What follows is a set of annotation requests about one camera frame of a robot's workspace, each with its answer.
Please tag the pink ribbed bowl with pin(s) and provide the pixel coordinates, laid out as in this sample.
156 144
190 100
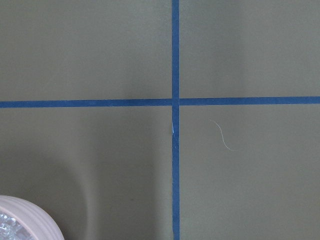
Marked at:
37 222

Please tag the pile of clear ice cubes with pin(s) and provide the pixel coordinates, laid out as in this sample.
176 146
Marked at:
11 229

